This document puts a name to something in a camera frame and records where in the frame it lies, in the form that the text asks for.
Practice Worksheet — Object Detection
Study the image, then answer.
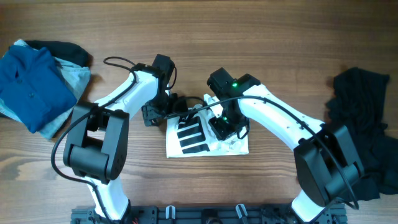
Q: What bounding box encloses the folded black garment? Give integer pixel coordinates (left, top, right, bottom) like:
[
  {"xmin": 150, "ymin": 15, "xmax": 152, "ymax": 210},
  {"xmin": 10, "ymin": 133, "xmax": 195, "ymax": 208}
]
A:
[{"xmin": 25, "ymin": 40, "xmax": 92, "ymax": 67}]

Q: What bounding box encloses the white t-shirt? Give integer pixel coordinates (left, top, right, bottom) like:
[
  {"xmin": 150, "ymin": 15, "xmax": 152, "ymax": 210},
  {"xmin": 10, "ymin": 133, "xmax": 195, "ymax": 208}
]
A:
[{"xmin": 166, "ymin": 94, "xmax": 249, "ymax": 158}]

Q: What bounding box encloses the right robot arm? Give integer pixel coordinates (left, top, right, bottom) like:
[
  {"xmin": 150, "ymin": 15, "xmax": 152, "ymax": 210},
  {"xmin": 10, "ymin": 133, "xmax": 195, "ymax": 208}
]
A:
[{"xmin": 207, "ymin": 69, "xmax": 364, "ymax": 223}]

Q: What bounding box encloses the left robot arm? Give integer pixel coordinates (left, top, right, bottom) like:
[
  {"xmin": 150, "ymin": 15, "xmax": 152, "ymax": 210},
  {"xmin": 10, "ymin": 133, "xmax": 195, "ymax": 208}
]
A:
[{"xmin": 61, "ymin": 57, "xmax": 177, "ymax": 223}]

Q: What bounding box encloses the folded blue shirt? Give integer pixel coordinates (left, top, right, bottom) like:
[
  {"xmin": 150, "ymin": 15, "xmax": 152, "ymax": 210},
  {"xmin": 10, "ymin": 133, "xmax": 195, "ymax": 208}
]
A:
[{"xmin": 1, "ymin": 45, "xmax": 77, "ymax": 133}]

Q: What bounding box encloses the black printed t-shirt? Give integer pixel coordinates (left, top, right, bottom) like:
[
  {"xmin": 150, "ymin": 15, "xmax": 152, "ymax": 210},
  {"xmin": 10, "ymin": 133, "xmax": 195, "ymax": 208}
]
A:
[{"xmin": 326, "ymin": 67, "xmax": 397, "ymax": 201}]

